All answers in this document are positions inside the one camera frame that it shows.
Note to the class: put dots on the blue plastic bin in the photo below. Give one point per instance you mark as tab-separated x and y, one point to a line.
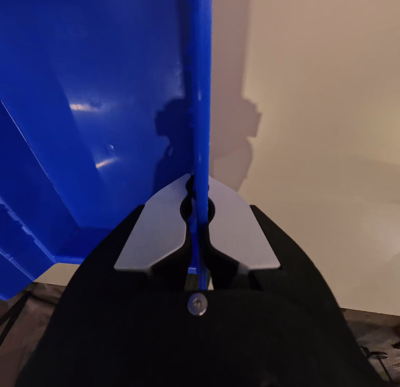
93	80

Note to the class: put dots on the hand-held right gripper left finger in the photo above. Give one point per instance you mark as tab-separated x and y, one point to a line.
153	237

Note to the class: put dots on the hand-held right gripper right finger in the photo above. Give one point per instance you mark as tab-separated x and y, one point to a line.
240	237

